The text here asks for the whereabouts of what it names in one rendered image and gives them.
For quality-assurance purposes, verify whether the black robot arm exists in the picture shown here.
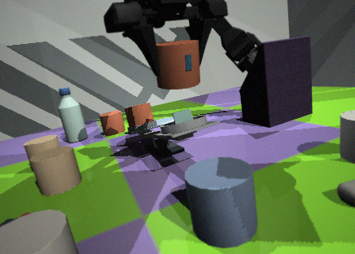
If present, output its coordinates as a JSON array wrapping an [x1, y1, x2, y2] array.
[[124, 0, 262, 72]]

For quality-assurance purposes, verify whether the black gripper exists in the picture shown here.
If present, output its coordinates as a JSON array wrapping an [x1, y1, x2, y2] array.
[[103, 0, 228, 76]]

